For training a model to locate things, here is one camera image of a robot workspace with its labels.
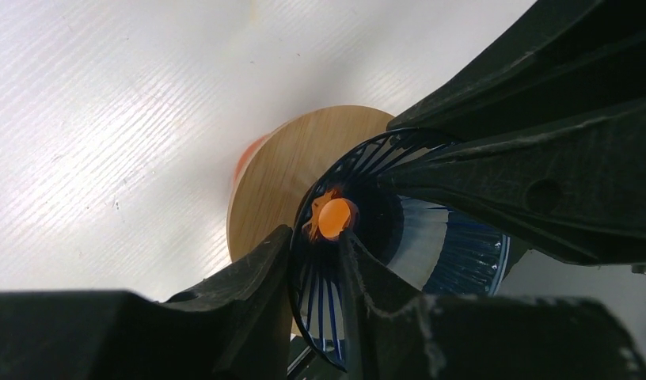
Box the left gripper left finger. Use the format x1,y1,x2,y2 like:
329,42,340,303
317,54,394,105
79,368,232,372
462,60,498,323
0,225,292,379

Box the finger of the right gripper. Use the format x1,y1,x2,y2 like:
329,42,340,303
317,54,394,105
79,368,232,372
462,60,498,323
378,97,646,265
388,0,646,141

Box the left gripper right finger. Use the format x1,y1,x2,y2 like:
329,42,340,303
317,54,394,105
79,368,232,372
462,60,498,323
340,231,646,379

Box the orange translucent dripper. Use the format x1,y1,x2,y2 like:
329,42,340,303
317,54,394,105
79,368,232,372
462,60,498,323
233,134,355,241

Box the round wooden ring stand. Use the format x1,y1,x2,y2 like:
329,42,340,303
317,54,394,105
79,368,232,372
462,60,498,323
226,105,393,262

